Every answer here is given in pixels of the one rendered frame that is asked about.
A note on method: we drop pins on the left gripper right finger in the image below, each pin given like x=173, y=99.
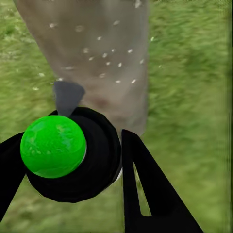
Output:
x=169, y=213

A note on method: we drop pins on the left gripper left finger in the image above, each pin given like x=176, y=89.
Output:
x=12, y=171

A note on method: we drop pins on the tree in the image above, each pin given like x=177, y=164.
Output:
x=85, y=39

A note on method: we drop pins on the pesticide atomizer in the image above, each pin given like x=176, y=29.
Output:
x=74, y=153

